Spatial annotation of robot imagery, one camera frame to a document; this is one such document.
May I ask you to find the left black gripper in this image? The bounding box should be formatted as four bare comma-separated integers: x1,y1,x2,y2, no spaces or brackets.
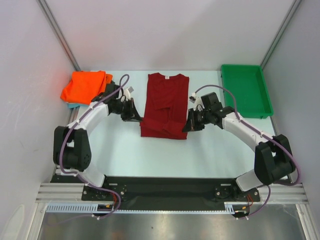
111,98,142,123

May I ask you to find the green plastic tray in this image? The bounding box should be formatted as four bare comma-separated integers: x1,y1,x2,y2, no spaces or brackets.
221,64,274,119

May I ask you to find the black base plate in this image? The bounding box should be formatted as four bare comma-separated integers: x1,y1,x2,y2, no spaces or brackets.
50,173,261,212

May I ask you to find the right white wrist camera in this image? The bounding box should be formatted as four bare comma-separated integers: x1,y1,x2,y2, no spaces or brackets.
189,92,204,111

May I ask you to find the light blue cable duct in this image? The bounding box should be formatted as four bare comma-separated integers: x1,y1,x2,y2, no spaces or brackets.
46,202,237,215

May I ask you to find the orange folded t-shirt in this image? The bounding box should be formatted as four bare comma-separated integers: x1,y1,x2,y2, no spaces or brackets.
60,71,113,105

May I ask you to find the left rear aluminium post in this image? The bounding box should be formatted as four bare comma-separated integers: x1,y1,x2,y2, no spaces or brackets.
36,0,81,71

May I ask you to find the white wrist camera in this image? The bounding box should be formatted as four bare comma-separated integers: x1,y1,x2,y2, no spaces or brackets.
123,86,134,101
189,92,204,111

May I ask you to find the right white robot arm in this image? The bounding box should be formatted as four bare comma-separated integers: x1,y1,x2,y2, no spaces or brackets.
182,92,296,201

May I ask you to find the front aluminium extrusion beam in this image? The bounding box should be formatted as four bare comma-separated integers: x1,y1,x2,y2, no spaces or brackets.
35,183,309,204

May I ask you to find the purple cable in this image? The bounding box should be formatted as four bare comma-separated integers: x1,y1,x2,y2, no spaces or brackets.
192,84,302,221
59,74,131,221

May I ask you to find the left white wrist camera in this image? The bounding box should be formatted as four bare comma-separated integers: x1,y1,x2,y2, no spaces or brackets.
123,86,134,101

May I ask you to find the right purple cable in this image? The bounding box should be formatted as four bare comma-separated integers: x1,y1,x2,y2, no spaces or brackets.
192,84,302,221

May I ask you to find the light blue folded t-shirt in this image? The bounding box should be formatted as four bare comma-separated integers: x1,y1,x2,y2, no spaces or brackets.
67,102,81,109

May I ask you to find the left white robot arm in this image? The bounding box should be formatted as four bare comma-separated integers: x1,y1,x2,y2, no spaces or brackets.
53,83,142,200

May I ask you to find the right rear aluminium post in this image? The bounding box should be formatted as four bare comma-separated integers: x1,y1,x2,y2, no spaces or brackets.
260,0,304,70

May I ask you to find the aluminium post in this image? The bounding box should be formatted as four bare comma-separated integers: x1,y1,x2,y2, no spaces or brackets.
260,0,304,70
36,0,81,71

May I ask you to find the dark red t-shirt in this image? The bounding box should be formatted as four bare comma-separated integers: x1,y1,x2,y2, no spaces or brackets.
140,72,190,140

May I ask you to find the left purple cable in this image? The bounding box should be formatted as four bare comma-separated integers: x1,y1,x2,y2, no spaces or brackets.
59,74,131,221

